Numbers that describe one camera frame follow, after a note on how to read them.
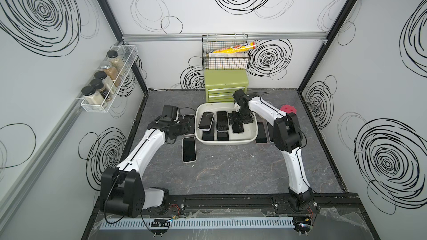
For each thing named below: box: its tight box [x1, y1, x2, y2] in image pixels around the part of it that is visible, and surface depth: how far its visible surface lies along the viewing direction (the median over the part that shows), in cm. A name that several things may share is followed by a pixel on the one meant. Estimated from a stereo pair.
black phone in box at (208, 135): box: [202, 127, 215, 142], surface depth 97 cm
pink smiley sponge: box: [280, 104, 298, 114], surface depth 107 cm
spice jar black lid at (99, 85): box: [90, 78, 113, 102], surface depth 66 cm
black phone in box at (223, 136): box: [216, 130, 230, 142], surface depth 96 cm
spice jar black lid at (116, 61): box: [106, 50, 127, 76], surface depth 77 cm
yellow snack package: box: [213, 41, 257, 54], surface depth 88 cm
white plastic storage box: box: [194, 102, 258, 145], surface depth 98 cm
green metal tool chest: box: [203, 69, 249, 103], surface depth 104 cm
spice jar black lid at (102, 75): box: [93, 71, 118, 95], surface depth 69 cm
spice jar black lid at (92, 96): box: [81, 85, 108, 107], surface depth 63 cm
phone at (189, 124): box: [183, 115, 196, 135], surface depth 78 cm
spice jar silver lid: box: [100, 60, 122, 87], surface depth 72 cm
